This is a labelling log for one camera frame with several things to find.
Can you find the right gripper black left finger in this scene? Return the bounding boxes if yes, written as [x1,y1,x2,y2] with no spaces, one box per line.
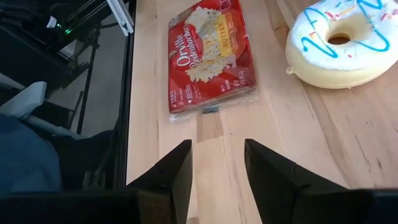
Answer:
[126,139,193,224]

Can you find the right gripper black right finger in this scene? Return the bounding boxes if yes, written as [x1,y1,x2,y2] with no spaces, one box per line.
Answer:
[244,139,349,224]

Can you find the white donut blue icing lines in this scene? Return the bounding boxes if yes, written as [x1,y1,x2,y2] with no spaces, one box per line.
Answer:
[285,0,398,90]

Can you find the red popcorn packet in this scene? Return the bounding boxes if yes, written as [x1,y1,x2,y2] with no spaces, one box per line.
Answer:
[167,0,259,122]

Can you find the grey office chair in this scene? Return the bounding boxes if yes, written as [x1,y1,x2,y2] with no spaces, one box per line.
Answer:
[0,81,81,141]

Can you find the person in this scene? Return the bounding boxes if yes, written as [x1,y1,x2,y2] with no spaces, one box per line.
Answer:
[0,113,63,197]

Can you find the silver aluminium extrusion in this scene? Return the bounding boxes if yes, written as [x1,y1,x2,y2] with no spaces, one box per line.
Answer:
[106,0,135,37]

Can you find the black equipment with green light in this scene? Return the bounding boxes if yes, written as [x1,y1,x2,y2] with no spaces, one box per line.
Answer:
[0,0,109,91]

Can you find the black aluminium table frame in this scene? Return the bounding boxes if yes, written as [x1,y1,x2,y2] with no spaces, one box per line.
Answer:
[74,0,137,190]

